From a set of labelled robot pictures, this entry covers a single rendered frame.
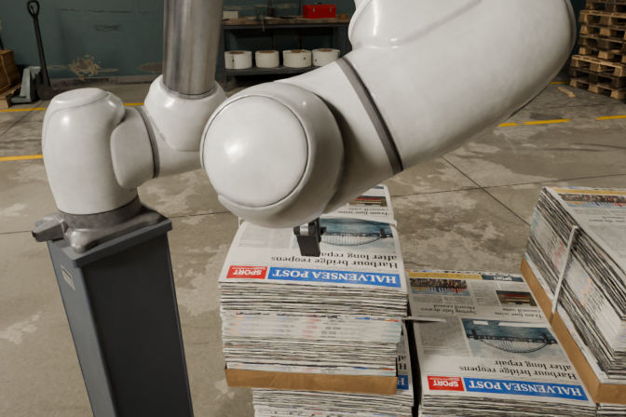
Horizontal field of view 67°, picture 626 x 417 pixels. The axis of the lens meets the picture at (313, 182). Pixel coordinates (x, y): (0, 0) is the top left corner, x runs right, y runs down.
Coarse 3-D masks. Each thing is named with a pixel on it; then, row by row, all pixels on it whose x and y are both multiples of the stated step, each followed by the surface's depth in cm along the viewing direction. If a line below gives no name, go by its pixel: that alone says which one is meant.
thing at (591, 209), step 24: (552, 192) 97; (576, 192) 97; (600, 192) 97; (624, 192) 97; (576, 216) 87; (600, 216) 87; (624, 216) 87; (600, 240) 79; (624, 240) 79; (624, 264) 72
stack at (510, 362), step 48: (432, 288) 106; (480, 288) 106; (528, 288) 106; (432, 336) 92; (480, 336) 92; (528, 336) 92; (432, 384) 82; (480, 384) 81; (528, 384) 81; (576, 384) 81
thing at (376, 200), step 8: (368, 192) 98; (376, 192) 98; (384, 192) 98; (352, 200) 94; (360, 200) 94; (368, 200) 94; (376, 200) 94; (384, 200) 94; (344, 208) 91; (352, 208) 91; (360, 208) 91; (368, 208) 91; (376, 208) 91; (384, 208) 91; (392, 208) 91
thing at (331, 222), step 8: (320, 216) 88; (328, 216) 88; (376, 216) 88; (384, 216) 88; (392, 216) 88; (248, 224) 85; (320, 224) 85; (328, 224) 85; (336, 224) 85; (344, 224) 85; (352, 224) 85; (360, 224) 85; (368, 224) 85; (376, 224) 85; (384, 224) 86; (392, 224) 86
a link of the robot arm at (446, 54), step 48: (384, 0) 34; (432, 0) 32; (480, 0) 32; (528, 0) 32; (384, 48) 33; (432, 48) 32; (480, 48) 31; (528, 48) 31; (384, 96) 32; (432, 96) 32; (480, 96) 32; (528, 96) 34; (432, 144) 34
